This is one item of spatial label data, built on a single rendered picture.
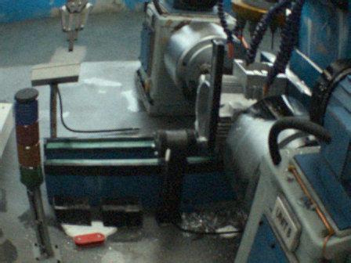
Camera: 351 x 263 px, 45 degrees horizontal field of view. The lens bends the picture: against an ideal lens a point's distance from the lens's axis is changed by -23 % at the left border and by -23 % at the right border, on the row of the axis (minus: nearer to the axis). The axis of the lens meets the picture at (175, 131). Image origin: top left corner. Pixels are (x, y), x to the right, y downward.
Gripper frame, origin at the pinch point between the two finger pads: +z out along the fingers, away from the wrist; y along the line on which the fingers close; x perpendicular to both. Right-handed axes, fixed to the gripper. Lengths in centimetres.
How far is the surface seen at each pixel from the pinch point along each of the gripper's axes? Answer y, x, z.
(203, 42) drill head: 38.1, -9.7, 6.0
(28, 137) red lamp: -10, -52, 39
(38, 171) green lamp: -9, -46, 45
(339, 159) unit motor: 31, -87, 49
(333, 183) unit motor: 36, -78, 52
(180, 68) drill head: 32.3, -4.4, 12.7
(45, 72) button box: -8.2, -3.4, 11.1
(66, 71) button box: -0.8, -3.5, 11.6
